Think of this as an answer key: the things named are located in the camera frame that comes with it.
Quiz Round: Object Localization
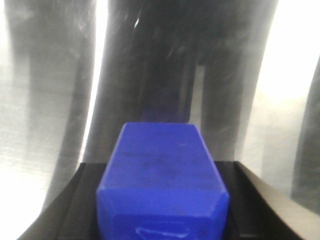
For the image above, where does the blue bottle-shaped plastic part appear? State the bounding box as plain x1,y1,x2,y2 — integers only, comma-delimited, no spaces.
96,122,230,240

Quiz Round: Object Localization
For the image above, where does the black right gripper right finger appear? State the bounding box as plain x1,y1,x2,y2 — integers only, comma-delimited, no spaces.
215,161,302,240

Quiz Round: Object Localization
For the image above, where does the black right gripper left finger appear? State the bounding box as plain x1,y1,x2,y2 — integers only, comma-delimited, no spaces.
18,163,106,240

